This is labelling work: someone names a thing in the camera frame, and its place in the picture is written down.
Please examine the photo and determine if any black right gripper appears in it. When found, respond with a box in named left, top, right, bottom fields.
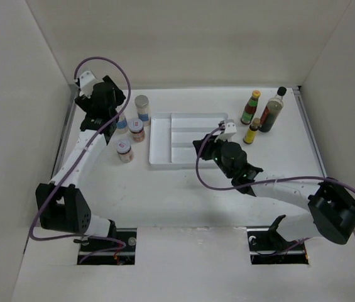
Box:
left=192, top=133, right=234, bottom=179

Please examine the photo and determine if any small bottle blue label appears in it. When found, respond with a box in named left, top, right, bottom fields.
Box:
left=116, top=113, right=128, bottom=134

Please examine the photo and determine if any tall jar silver lid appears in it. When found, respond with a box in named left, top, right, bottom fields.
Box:
left=134, top=95, right=151, bottom=126

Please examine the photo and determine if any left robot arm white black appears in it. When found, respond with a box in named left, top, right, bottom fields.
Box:
left=35, top=71, right=126, bottom=251

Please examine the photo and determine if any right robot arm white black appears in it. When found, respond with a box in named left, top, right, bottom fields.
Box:
left=193, top=134, right=355, bottom=249

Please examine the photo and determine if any small yellow label bottle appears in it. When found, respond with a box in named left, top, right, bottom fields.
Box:
left=243, top=118, right=260, bottom=144

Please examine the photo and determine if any spice jar white red lid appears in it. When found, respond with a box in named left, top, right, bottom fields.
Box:
left=128, top=118, right=145, bottom=142

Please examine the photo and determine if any front spice jar white lid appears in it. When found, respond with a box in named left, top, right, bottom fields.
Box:
left=116, top=139, right=134, bottom=163

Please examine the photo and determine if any red sauce bottle yellow cap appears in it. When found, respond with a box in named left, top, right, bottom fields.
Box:
left=240, top=90, right=261, bottom=125

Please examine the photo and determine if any white divided organizer tray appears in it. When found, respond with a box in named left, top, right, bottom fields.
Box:
left=149, top=113, right=228, bottom=170

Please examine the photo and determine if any dark soy sauce bottle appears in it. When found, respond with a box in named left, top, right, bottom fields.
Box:
left=258, top=86, right=287, bottom=133

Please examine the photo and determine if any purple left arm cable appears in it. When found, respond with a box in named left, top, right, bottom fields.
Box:
left=28, top=57, right=132, bottom=264

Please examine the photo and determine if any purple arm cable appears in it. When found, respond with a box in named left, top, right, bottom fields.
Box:
left=194, top=126, right=355, bottom=252
left=28, top=57, right=132, bottom=264

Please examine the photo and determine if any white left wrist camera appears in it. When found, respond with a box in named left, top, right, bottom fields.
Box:
left=78, top=70, right=99, bottom=98

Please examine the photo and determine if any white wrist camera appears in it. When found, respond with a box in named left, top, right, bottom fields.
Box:
left=78, top=70, right=99, bottom=98
left=215, top=120, right=237, bottom=142

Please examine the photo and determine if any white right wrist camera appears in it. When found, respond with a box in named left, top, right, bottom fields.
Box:
left=215, top=120, right=237, bottom=142

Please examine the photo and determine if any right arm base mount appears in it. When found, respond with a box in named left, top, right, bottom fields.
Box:
left=247, top=215, right=309, bottom=265

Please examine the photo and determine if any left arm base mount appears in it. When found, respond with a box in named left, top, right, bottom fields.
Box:
left=74, top=228, right=138, bottom=266

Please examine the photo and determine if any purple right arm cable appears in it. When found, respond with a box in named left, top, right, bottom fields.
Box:
left=194, top=126, right=355, bottom=252

